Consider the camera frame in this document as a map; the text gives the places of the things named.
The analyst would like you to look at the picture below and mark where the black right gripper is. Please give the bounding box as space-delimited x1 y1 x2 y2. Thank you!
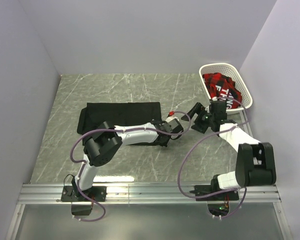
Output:
180 102 215 134

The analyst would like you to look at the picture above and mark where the black long sleeve shirt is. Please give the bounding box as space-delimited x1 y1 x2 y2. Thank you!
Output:
77 102 162 135

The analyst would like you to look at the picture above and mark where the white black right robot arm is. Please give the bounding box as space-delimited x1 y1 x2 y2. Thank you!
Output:
182 100 277 200

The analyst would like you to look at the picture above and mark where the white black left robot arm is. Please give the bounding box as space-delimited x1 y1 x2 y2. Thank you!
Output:
71 117 184 201

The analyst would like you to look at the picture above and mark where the red black plaid shirt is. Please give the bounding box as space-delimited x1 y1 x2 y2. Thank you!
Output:
202 72 242 103

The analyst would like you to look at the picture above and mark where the white plastic laundry basket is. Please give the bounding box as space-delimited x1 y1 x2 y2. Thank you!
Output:
199 63 253 115

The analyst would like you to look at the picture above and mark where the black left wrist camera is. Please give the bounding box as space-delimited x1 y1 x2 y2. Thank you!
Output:
165 111 184 134

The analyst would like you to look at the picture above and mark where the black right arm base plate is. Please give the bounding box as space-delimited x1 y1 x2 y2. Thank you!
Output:
194 184 241 217

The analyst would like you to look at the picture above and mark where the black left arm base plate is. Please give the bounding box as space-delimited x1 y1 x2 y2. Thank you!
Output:
60 186 108 217

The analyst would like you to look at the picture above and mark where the aluminium rail frame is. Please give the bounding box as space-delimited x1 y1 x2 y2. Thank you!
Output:
4 109 291 240

